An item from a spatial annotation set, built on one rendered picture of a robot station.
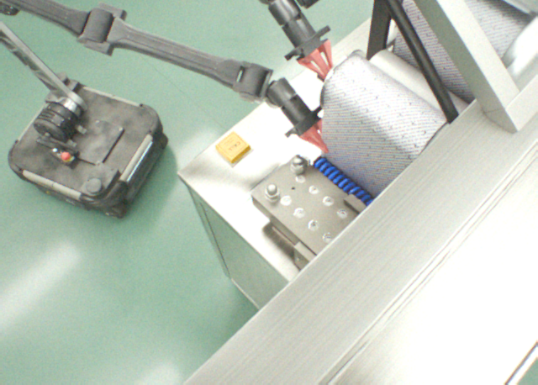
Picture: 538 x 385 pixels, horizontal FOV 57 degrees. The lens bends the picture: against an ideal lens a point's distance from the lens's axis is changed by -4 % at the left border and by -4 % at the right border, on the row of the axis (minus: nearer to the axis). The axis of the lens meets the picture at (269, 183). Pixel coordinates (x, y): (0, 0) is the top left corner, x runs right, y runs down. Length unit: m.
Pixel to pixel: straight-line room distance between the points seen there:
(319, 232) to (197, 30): 2.08
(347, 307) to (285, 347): 0.07
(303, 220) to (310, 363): 0.75
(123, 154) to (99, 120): 0.22
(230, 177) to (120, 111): 1.18
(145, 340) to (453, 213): 1.85
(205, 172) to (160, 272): 0.97
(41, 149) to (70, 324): 0.80
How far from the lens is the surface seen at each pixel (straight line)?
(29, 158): 2.51
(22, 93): 3.14
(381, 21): 1.37
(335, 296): 0.47
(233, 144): 1.42
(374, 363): 0.68
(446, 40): 0.56
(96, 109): 2.53
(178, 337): 2.21
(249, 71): 1.19
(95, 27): 1.26
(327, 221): 1.18
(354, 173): 1.20
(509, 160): 0.57
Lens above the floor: 2.10
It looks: 61 degrees down
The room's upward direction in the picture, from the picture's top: 7 degrees counter-clockwise
